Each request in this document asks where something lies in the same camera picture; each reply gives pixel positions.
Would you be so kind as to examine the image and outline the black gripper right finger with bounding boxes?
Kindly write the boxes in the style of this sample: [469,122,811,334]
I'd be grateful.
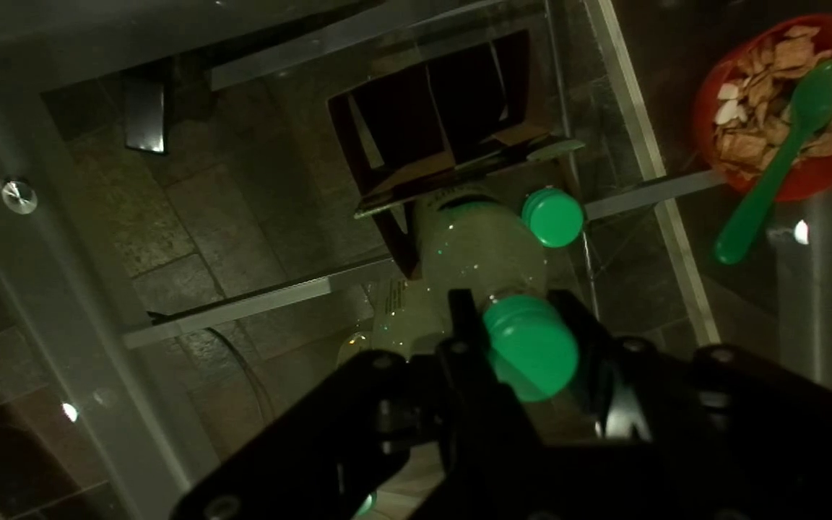
[545,285,633,440]

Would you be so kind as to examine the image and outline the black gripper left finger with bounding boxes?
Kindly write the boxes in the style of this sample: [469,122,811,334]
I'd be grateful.
[436,285,525,440]

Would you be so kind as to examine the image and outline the clear bottle with green cap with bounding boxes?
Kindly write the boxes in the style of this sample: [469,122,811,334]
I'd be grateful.
[410,182,590,291]
[337,285,584,408]

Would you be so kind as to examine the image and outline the green plastic spoon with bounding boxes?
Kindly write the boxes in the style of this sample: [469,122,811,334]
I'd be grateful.
[711,55,832,268]

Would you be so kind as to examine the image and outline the red bowl with chips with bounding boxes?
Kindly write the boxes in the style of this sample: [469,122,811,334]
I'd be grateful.
[691,12,832,208]

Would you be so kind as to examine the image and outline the black table foot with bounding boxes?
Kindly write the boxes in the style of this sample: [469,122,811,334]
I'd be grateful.
[121,58,173,156]

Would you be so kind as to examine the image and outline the round metal table bolt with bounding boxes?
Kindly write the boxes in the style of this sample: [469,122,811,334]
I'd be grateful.
[0,175,40,216]

